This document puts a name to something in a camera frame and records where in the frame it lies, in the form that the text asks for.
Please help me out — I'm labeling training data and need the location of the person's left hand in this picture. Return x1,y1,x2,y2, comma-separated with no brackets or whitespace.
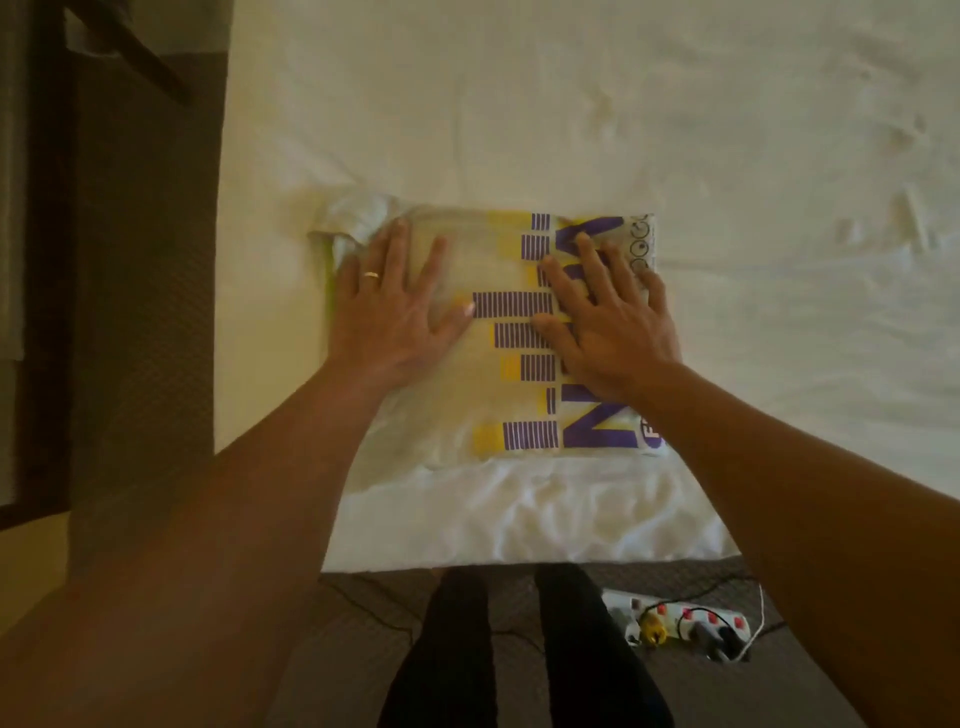
327,217,477,395

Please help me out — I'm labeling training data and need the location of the person's right forearm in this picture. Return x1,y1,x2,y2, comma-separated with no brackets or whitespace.
630,367,960,728

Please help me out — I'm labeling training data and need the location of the person's left leg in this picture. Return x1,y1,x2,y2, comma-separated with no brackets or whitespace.
378,567,500,728

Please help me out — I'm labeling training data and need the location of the black round stool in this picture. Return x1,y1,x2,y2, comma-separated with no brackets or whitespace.
67,0,197,107

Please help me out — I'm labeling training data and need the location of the thin white cord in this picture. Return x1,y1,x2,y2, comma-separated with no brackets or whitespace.
747,577,770,647

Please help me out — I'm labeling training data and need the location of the person's left forearm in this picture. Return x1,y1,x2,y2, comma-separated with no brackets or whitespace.
0,367,395,728

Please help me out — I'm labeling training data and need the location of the person's leg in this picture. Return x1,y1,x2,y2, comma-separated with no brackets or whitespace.
534,562,677,728
378,567,500,728

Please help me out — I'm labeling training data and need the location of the person's right leg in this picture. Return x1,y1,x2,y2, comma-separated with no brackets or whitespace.
534,562,677,728

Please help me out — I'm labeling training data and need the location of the white bed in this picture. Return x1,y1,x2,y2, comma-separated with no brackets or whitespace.
213,0,960,575

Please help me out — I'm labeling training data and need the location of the white power strip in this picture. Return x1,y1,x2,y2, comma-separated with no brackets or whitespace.
603,588,755,662

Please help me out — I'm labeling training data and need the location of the white printed t-shirt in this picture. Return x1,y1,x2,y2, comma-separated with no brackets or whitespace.
310,190,668,494

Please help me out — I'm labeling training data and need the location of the person's right hand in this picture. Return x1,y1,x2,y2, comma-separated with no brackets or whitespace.
531,232,684,407

